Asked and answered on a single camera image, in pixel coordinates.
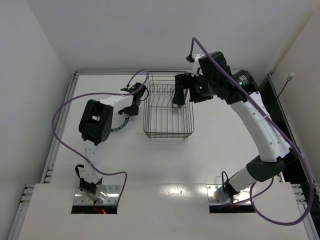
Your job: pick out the metal base plate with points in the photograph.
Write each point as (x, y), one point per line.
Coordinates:
(216, 196)
(105, 195)

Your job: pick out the black wire white connector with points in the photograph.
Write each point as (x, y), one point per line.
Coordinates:
(288, 79)

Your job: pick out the white plate green lettered rim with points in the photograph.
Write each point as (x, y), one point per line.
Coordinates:
(120, 126)

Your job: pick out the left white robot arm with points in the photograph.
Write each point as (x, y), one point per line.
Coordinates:
(96, 126)

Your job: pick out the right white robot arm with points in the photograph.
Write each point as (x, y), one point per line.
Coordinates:
(271, 146)

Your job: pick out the white plate red characters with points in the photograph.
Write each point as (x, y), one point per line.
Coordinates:
(179, 98)

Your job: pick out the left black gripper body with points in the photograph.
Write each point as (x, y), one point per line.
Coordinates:
(136, 99)

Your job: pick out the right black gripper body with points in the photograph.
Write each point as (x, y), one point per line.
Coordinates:
(189, 88)

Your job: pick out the metal wire dish rack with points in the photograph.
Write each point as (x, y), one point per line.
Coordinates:
(161, 119)

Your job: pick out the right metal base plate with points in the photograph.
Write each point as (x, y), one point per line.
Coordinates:
(216, 196)

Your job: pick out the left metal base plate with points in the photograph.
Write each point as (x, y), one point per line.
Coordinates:
(105, 195)

